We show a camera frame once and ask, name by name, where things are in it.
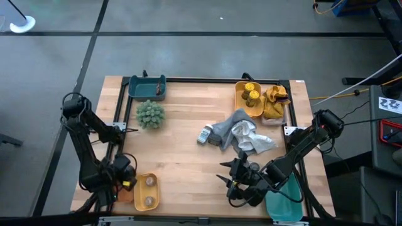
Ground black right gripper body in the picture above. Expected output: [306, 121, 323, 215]
[226, 150, 274, 208]

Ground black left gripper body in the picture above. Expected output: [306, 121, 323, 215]
[111, 153, 138, 192]

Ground black spice tin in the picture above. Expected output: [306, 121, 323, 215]
[207, 133, 222, 147]

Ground orange plastic bin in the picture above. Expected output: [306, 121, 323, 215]
[116, 187, 135, 204]

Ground yellow plastic bin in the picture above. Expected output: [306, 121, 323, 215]
[234, 80, 264, 118]
[133, 172, 160, 212]

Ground grey cloth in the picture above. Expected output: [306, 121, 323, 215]
[210, 108, 279, 156]

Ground white plastic bag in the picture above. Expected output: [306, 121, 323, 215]
[231, 121, 279, 154]

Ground teal green plastic bin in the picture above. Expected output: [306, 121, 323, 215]
[264, 172, 304, 223]

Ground green artificial plant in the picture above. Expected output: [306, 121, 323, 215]
[135, 99, 166, 130]

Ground mustard yellow cloth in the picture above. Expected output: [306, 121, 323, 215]
[259, 85, 291, 120]

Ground dark teal plastic bin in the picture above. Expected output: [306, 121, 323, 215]
[128, 74, 167, 102]

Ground black stand foot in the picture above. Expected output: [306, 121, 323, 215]
[0, 133, 24, 148]

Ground dark floor cabinet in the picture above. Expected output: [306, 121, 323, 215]
[359, 166, 402, 226]

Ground red device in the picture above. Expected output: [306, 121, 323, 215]
[378, 119, 402, 148]

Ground grey cabinet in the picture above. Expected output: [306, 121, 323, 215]
[369, 84, 402, 172]

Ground white sticker black marks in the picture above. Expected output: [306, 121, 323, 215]
[378, 96, 402, 114]

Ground white round stand base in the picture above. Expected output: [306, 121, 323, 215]
[9, 14, 36, 34]

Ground thin black pole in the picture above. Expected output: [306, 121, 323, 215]
[8, 0, 28, 20]

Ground blue box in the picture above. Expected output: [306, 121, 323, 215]
[331, 0, 378, 17]

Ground black table frame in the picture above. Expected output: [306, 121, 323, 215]
[75, 70, 334, 220]

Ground yellow cable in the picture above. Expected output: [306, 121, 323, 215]
[309, 76, 402, 100]
[312, 0, 345, 16]

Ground white cable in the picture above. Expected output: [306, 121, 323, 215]
[312, 53, 402, 106]

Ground black desk frame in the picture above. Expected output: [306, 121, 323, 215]
[341, 0, 402, 86]

